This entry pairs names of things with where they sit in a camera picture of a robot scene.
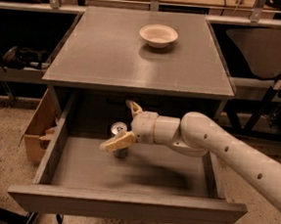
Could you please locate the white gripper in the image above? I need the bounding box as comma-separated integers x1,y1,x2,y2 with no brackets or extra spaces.
99,100,159,152

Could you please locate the silver redbull can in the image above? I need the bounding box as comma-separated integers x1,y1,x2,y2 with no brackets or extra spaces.
107,120,133,160

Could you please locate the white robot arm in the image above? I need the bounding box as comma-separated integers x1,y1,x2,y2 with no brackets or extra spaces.
100,100,281,212

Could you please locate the open grey top drawer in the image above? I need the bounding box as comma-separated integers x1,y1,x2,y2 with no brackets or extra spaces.
8,93,247,224

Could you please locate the grey cabinet with top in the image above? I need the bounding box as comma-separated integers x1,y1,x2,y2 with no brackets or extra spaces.
43,7,234,129

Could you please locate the brown cardboard box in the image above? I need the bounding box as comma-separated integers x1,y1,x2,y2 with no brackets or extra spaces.
23,90,58,163

